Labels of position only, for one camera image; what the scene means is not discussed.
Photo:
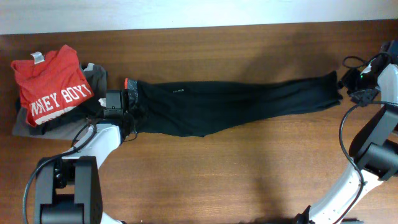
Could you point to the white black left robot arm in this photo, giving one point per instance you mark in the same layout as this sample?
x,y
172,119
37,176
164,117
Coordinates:
x,y
67,185

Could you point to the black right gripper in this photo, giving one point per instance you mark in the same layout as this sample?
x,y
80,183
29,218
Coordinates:
x,y
349,78

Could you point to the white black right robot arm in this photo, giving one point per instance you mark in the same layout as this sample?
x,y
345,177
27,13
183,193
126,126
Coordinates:
x,y
372,156

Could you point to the red printed t-shirt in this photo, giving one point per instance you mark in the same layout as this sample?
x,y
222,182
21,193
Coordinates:
x,y
50,85

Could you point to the black leggings red waistband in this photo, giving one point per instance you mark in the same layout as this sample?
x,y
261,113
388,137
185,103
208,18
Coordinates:
x,y
198,109

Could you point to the grey folded garment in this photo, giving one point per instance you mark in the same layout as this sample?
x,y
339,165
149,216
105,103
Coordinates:
x,y
98,81

